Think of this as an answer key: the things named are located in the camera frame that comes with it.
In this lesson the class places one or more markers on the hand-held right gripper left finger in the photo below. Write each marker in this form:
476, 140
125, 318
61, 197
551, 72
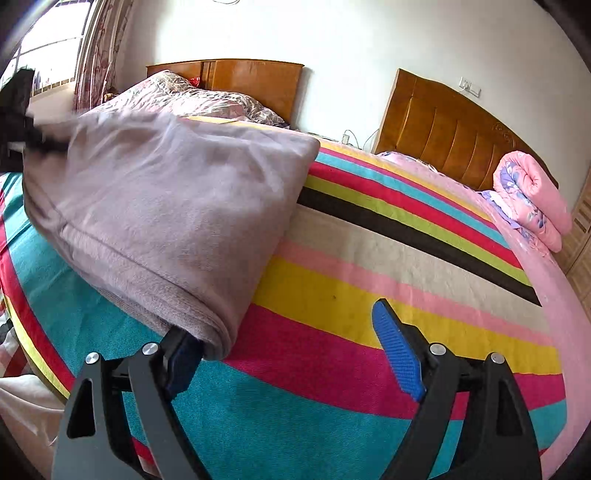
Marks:
178, 364

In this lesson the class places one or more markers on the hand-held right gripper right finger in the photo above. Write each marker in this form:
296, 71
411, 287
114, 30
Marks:
397, 350

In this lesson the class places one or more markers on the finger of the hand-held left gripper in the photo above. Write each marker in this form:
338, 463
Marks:
46, 138

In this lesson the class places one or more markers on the barred window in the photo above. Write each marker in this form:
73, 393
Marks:
51, 46

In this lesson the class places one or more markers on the striped colourful blanket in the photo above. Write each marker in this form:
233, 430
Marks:
323, 323

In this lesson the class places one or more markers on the pink floral curtain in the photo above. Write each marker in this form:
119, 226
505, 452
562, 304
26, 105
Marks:
99, 60

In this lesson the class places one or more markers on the person's white clothing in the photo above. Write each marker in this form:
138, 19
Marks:
25, 415

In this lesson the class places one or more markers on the pink fleece sheet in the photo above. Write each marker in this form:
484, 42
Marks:
563, 323

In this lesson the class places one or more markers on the rolled pink floral quilt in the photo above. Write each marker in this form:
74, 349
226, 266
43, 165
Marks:
531, 203

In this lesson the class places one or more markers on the light wooden cabinet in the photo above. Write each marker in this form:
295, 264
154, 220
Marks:
579, 249

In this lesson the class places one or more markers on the plain wooden headboard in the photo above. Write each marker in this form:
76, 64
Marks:
249, 83

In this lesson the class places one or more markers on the ribbed wooden headboard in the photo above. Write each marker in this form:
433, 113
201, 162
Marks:
452, 134

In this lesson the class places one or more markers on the white wall socket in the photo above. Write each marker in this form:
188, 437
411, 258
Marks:
471, 86

